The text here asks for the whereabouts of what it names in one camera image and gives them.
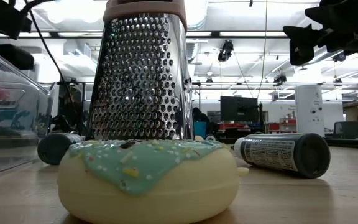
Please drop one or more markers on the white pillar cabinet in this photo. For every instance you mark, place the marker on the white pillar cabinet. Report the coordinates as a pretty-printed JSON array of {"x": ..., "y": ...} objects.
[{"x": 309, "y": 110}]

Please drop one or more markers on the person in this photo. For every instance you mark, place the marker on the person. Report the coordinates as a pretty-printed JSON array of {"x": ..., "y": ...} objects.
[
  {"x": 68, "y": 116},
  {"x": 200, "y": 115}
]

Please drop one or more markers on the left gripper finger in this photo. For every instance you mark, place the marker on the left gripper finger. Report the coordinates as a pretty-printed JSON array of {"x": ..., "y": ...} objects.
[{"x": 15, "y": 56}]

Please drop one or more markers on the black computer monitor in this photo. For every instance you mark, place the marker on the black computer monitor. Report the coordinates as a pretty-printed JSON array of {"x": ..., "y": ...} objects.
[{"x": 239, "y": 109}]

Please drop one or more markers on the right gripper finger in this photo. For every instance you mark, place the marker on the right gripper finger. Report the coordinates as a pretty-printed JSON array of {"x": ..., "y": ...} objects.
[
  {"x": 303, "y": 43},
  {"x": 320, "y": 15}
]

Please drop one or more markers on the clear plastic tray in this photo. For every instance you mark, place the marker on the clear plastic tray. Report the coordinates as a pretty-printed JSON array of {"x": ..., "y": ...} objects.
[{"x": 14, "y": 124}]

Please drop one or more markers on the black ceiling camera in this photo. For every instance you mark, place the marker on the black ceiling camera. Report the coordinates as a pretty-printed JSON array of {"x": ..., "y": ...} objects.
[
  {"x": 280, "y": 79},
  {"x": 225, "y": 51}
]

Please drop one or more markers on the red tool cart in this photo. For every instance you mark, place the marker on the red tool cart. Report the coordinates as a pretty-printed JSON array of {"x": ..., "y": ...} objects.
[{"x": 232, "y": 127}]

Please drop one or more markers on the blue plastic bin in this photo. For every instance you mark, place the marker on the blue plastic bin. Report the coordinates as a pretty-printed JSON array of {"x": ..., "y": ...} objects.
[{"x": 200, "y": 129}]

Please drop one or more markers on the green frosted toy donut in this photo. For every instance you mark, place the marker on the green frosted toy donut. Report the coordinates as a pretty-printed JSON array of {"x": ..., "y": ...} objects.
[{"x": 148, "y": 186}]

